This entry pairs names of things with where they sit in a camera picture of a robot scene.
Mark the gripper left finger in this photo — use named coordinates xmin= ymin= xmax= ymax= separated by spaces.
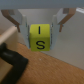
xmin=0 ymin=8 xmax=30 ymax=45

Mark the white cabinet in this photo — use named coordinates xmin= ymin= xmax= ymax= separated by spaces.
xmin=0 ymin=7 xmax=84 ymax=72

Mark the yellow block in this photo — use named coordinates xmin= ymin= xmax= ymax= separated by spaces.
xmin=27 ymin=23 xmax=54 ymax=52

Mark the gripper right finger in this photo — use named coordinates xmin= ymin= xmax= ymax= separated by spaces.
xmin=50 ymin=7 xmax=80 ymax=33

